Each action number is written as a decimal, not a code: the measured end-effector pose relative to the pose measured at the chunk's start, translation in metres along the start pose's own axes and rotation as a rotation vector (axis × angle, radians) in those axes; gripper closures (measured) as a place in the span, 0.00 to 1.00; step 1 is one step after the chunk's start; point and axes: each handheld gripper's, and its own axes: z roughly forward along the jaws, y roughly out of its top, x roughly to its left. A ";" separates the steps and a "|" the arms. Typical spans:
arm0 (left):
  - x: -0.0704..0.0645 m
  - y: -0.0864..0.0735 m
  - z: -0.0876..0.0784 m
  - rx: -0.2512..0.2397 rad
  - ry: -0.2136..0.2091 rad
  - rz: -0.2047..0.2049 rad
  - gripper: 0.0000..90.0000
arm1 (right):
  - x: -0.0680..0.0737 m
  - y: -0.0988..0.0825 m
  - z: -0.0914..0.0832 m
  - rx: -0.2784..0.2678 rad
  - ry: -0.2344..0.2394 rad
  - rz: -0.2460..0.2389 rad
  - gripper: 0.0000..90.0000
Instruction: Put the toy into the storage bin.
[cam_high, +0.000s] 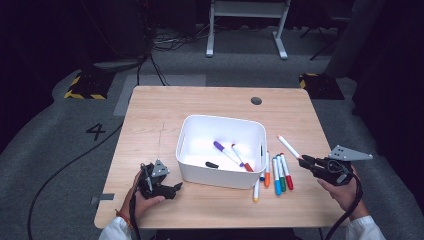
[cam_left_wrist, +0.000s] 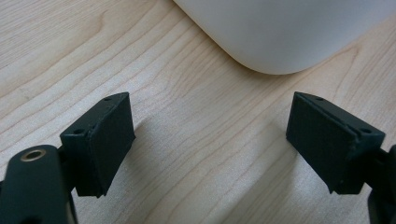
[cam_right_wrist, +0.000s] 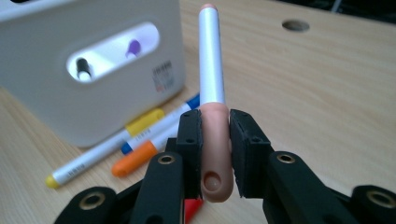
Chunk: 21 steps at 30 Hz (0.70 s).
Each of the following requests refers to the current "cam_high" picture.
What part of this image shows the hand-held gripper cable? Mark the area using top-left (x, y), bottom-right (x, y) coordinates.
top-left (129, 193), bottom-right (143, 240)
top-left (324, 173), bottom-right (364, 240)

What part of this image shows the white metal stand frame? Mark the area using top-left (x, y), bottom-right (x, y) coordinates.
top-left (205, 0), bottom-right (292, 61)

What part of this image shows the red-brown felt-tip marker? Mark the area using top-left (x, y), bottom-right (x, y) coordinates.
top-left (231, 143), bottom-right (255, 173)

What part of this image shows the long black floor cable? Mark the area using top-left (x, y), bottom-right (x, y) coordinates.
top-left (27, 123), bottom-right (125, 240)

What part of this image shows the bundle of floor cables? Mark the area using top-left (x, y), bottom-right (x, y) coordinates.
top-left (151, 26), bottom-right (214, 51)

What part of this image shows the red wrist bracelet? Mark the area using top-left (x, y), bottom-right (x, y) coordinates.
top-left (114, 209), bottom-right (134, 229)

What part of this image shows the right hand-held gripper cable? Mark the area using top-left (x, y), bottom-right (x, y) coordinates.
top-left (324, 173), bottom-right (364, 240)

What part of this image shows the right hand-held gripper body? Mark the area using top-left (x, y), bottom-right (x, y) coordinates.
top-left (313, 144), bottom-right (374, 186)

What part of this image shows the white plastic storage bin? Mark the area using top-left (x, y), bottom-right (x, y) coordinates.
top-left (175, 114), bottom-right (268, 190)

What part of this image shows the pink felt-tip marker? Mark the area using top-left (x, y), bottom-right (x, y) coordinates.
top-left (276, 134), bottom-right (303, 160)

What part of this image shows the small grey tape piece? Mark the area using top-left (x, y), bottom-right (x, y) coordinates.
top-left (90, 193), bottom-right (115, 206)

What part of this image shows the left hand-held gripper cable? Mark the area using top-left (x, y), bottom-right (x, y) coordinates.
top-left (129, 193), bottom-right (143, 240)

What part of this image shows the row of felt-tip markers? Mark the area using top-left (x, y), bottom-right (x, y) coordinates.
top-left (252, 151), bottom-right (295, 203)

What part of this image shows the person's left hand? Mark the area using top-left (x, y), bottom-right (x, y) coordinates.
top-left (119, 170), bottom-right (166, 224)

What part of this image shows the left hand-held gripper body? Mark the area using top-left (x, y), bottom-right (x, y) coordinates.
top-left (138, 159), bottom-right (171, 200)

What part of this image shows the purple felt-tip marker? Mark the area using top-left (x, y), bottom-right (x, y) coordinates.
top-left (213, 140), bottom-right (245, 168)

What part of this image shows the black yellow striped floor block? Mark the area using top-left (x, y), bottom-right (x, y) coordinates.
top-left (298, 73), bottom-right (345, 101)
top-left (63, 71), bottom-right (116, 100)

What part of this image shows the grey curtain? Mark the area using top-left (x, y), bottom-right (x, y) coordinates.
top-left (324, 0), bottom-right (388, 79)

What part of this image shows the person's right hand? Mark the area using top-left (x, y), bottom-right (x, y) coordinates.
top-left (316, 173), bottom-right (369, 221)

